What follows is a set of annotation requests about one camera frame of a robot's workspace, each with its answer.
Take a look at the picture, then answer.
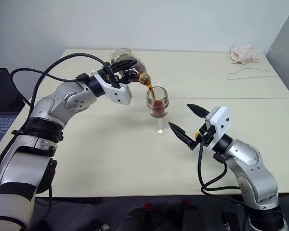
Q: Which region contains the dark rounded shape red top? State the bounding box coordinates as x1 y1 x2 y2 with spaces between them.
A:
130 201 156 231

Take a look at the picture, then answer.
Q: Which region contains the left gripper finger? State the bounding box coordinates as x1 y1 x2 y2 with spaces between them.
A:
121 70 136 83
110 59 137 73

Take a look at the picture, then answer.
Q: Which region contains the dark laptop computer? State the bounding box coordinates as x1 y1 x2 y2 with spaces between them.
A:
0 68 26 156

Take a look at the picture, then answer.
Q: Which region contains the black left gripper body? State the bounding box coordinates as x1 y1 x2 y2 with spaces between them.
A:
97 64 130 84

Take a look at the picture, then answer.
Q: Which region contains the clear wine glass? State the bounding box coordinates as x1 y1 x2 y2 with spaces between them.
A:
145 86 171 136

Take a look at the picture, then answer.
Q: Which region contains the crumpled pink white cloth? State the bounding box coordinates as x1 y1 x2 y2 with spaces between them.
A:
230 43 260 64

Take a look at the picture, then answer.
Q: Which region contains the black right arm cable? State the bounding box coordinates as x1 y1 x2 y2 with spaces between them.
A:
197 138 253 212

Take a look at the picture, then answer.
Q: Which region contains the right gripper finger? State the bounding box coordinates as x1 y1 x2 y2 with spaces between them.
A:
186 103 210 118
168 122 197 151

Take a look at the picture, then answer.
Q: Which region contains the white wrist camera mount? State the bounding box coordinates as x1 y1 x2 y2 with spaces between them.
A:
204 106 231 148
91 69 132 106

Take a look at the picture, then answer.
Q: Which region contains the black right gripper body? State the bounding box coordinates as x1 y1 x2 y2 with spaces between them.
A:
193 125 217 148

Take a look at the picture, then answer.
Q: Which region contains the thin wire clothes hanger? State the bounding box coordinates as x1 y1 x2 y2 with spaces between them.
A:
226 67 279 80

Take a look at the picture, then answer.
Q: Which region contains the clear cola bottle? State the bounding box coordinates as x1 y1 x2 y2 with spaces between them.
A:
110 48 152 85

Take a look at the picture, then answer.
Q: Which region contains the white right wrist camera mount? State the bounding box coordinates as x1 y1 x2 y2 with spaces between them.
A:
204 106 231 148

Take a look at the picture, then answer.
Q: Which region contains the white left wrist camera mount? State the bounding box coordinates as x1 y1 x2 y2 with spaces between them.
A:
91 69 132 106

